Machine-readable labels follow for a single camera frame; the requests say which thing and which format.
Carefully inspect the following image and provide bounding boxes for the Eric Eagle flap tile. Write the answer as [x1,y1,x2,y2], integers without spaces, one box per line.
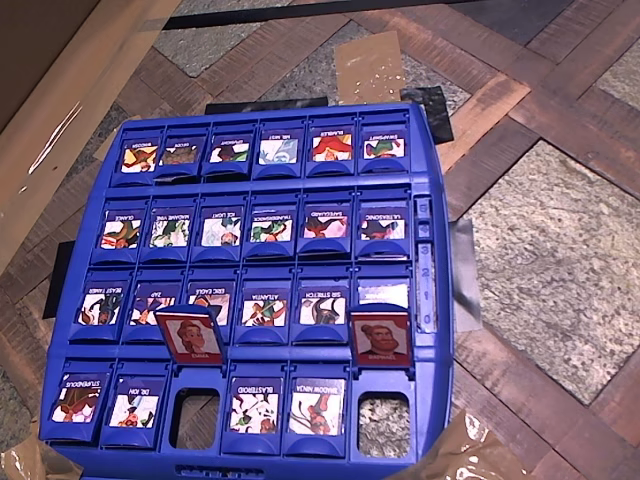
[182,269,239,344]

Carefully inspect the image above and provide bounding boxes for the wide black tape strip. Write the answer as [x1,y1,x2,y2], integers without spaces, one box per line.
[204,96,330,115]

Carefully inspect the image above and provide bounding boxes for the Zap flap tile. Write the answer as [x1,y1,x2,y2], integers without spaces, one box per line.
[121,271,185,344]

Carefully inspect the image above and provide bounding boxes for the faded print flap tile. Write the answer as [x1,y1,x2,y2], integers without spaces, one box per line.
[353,267,414,321]

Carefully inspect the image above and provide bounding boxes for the Ultrasonic flap tile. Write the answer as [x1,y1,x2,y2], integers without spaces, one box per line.
[354,189,411,260]

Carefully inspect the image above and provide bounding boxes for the Blastroid flap tile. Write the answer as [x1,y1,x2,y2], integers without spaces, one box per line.
[220,364,286,455]

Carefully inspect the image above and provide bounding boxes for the flat brown tape patch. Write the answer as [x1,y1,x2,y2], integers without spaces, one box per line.
[333,30,406,106]

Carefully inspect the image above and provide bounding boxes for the brown creature flap tile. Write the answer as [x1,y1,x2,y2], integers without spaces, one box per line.
[154,127,207,184]

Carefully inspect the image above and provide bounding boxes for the Mr Mist flap tile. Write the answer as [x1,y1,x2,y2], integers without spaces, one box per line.
[252,121,305,180]

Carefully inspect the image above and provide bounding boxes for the glossy grey tape strip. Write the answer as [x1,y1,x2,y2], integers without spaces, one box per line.
[447,217,484,334]

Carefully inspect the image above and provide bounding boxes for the small crumpled brown tape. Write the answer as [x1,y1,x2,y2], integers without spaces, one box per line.
[0,442,84,480]

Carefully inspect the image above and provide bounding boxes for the Bubbles flap tile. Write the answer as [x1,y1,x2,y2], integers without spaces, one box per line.
[304,118,357,178]

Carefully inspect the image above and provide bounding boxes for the Thundershock flap tile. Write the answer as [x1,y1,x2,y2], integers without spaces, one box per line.
[243,193,300,261]

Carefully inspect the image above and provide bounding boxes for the black tape patch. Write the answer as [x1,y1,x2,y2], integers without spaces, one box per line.
[399,85,455,144]

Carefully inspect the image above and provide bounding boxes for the Swapshift flap tile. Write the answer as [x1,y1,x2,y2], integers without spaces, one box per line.
[357,117,411,175]

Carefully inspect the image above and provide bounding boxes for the Shadow Ninja flap tile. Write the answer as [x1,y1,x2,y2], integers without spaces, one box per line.
[282,364,351,459]

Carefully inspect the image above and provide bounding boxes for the bearded man portrait flap tile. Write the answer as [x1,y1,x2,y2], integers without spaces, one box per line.
[348,308,415,370]

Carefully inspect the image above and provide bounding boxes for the blue plastic game board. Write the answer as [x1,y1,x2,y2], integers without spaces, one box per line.
[38,102,456,480]

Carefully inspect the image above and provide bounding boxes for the Emma portrait flap tile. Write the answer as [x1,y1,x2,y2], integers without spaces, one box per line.
[153,303,226,366]

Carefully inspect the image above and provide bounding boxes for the green figure flap tile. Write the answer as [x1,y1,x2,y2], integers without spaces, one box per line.
[201,124,255,180]

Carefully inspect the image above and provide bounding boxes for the Whoosh flap tile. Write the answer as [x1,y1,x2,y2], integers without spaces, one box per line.
[110,130,164,187]

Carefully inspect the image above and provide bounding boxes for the long thin black tape strip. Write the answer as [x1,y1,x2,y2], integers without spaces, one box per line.
[162,0,481,31]

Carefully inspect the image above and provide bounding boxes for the brown cardboard box wall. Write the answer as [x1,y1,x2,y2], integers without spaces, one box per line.
[0,0,181,274]

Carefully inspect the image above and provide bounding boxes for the Ice Light flap tile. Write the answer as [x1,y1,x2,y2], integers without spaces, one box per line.
[191,195,247,264]

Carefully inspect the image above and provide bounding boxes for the large crumpled brown tape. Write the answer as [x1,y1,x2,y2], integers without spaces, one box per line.
[389,409,531,480]

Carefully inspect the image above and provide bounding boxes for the Safeguard flap tile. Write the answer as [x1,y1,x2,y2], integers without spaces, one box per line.
[297,192,354,259]

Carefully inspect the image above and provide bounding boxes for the Dr Ion flap tile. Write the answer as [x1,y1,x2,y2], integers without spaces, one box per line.
[99,362,169,449]

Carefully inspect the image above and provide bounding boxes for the Stupendous flap tile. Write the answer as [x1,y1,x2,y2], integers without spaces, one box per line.
[40,360,114,444]

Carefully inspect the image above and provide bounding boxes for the short black tape strip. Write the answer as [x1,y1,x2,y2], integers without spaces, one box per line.
[42,240,76,320]

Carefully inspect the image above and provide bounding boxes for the Beast Tamer flap tile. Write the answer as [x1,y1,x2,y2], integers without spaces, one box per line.
[68,272,134,344]

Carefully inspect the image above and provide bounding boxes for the Glance flap tile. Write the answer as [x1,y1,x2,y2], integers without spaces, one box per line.
[90,199,149,265]

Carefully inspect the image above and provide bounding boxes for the Atlantia flap tile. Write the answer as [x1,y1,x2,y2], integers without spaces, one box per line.
[234,268,294,346]

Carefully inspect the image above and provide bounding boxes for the Sir Stretch flap tile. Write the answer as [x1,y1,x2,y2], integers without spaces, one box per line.
[292,267,351,345]

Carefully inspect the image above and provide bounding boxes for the Madame Vine flap tile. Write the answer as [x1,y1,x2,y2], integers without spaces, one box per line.
[139,197,197,265]

